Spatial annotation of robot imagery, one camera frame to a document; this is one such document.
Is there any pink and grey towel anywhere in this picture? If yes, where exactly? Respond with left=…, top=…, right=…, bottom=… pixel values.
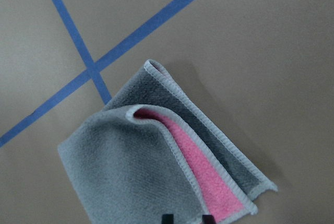
left=58, top=60, right=277, bottom=223

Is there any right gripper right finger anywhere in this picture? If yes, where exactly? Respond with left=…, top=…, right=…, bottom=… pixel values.
left=201, top=215, right=215, bottom=224

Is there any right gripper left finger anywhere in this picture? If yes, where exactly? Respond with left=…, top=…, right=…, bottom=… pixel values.
left=161, top=214, right=173, bottom=224

